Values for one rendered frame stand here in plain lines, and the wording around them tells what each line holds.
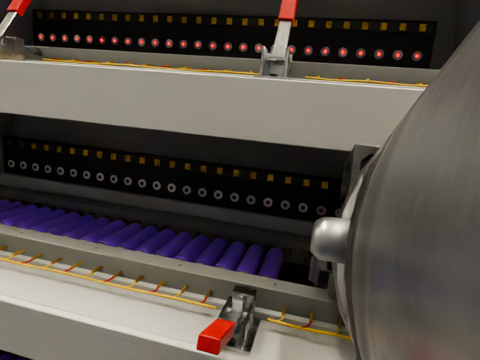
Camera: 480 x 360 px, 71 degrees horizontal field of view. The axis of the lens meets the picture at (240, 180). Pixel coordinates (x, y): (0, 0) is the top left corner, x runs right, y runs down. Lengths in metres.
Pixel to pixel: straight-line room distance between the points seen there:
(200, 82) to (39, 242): 0.21
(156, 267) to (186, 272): 0.03
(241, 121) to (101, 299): 0.18
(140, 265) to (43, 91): 0.17
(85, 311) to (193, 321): 0.08
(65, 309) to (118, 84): 0.18
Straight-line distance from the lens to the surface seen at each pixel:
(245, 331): 0.24
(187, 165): 0.42
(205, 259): 0.32
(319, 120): 0.24
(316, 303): 0.28
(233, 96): 0.25
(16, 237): 0.38
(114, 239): 0.37
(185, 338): 0.26
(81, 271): 0.34
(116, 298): 0.31
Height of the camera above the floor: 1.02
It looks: 6 degrees up
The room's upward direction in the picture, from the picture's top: 9 degrees clockwise
